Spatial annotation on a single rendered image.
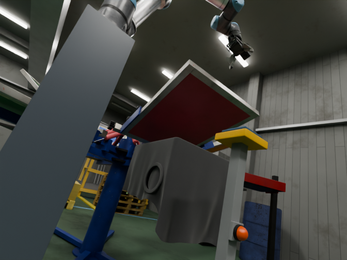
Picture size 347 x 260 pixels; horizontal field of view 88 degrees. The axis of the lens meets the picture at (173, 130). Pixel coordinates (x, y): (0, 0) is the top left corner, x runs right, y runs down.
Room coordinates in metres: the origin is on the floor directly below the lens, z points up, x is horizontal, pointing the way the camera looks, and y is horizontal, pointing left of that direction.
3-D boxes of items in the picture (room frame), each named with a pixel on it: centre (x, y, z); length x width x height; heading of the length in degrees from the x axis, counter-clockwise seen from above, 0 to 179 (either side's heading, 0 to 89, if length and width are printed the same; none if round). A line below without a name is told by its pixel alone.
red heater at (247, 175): (2.07, -0.96, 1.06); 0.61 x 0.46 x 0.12; 90
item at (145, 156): (1.02, 0.07, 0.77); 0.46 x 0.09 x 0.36; 30
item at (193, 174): (0.90, -0.21, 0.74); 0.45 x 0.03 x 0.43; 120
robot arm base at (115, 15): (0.57, 0.35, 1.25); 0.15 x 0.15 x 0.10
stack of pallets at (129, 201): (5.17, 0.84, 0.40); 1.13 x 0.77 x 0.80; 137
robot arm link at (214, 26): (0.82, -0.12, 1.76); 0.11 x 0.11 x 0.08; 16
